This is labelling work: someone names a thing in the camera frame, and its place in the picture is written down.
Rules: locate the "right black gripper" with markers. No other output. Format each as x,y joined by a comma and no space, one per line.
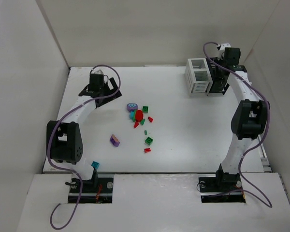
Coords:
217,82

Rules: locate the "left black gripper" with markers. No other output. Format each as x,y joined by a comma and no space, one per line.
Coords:
110,94

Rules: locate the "green plate lego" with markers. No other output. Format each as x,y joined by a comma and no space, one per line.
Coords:
133,118

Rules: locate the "purple lego with pink face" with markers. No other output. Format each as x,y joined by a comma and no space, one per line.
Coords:
114,141

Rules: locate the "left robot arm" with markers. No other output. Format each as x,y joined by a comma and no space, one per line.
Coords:
64,148

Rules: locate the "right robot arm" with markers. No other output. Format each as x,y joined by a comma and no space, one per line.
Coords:
248,121

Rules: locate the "black slotted container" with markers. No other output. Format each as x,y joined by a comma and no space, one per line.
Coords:
219,84

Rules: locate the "purple round flower lego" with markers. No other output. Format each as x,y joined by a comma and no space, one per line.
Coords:
132,107

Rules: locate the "small teal lego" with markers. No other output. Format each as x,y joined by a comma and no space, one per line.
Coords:
131,115

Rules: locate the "large red lego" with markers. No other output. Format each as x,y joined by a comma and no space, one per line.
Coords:
139,116

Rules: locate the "green square lego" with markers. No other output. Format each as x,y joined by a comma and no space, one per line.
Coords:
148,141
145,109

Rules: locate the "white slotted container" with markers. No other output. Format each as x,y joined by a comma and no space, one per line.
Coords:
197,76

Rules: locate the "green square lego lower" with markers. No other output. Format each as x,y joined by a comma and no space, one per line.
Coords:
148,141

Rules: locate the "red flat lego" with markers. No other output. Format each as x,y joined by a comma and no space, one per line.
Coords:
146,150

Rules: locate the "teal square lego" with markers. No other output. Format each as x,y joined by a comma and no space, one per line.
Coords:
95,165

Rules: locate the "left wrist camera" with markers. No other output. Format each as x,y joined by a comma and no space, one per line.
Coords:
99,72

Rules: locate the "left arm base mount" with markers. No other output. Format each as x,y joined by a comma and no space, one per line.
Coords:
94,191

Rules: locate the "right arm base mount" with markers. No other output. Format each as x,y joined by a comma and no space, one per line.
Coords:
214,191

